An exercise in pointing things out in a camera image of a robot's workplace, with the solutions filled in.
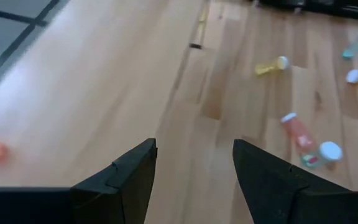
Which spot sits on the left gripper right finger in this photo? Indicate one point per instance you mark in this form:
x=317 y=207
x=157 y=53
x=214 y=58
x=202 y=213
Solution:
x=275 y=193

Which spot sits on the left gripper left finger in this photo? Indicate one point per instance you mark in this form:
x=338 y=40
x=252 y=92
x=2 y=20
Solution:
x=117 y=193

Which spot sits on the pink plastic cup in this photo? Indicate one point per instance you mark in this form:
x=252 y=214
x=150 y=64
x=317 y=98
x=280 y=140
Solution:
x=298 y=133

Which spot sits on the yellow medicine bottle white cap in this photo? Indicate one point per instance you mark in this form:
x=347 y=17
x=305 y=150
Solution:
x=272 y=66

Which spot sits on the black aluminium table frame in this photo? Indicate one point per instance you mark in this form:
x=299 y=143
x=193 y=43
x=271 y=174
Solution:
x=337 y=9

